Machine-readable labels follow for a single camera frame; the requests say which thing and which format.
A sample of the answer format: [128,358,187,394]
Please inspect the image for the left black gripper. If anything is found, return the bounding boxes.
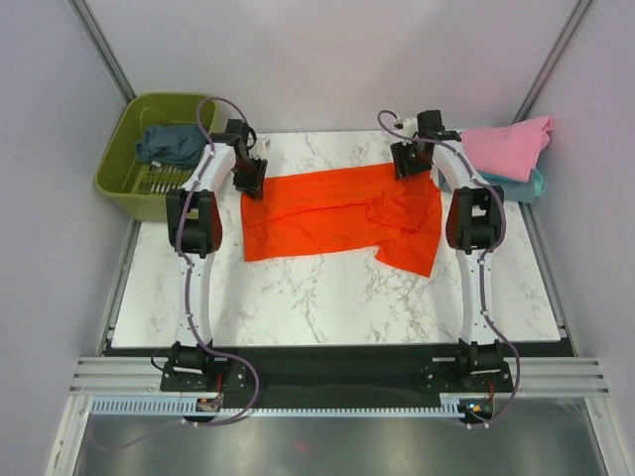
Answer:
[230,157,267,201]

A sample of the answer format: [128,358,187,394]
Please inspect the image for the orange t shirt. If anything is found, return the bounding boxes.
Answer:
[241,164,443,278]

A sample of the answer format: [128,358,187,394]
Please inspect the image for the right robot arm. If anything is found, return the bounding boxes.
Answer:
[389,110,506,391]

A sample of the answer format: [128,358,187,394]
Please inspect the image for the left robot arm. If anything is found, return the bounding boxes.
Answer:
[164,119,267,390]

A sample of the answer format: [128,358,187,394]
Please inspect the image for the dark blue crumpled t shirt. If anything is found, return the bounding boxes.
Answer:
[135,124,207,169]

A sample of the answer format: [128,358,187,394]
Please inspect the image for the pink folded t shirt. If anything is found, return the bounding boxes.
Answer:
[461,116,553,182]

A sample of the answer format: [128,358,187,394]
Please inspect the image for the olive green plastic basket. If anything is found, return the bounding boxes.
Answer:
[94,92,215,222]

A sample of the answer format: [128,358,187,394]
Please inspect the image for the teal folded t shirt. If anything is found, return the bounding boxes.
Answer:
[481,168,544,204]

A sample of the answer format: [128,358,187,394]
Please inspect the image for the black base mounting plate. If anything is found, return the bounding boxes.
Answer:
[160,344,513,408]

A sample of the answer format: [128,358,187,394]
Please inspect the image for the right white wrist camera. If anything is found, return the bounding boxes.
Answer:
[394,117,419,137]

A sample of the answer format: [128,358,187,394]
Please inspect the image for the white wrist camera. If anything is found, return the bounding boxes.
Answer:
[254,138,271,152]
[394,117,419,137]

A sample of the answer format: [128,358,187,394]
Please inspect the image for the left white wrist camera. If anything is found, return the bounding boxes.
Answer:
[254,138,271,152]

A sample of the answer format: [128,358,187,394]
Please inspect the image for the light blue cable duct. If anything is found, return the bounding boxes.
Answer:
[91,395,493,418]

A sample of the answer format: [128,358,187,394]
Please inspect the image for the aluminium rail frame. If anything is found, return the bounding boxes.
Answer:
[46,344,631,475]

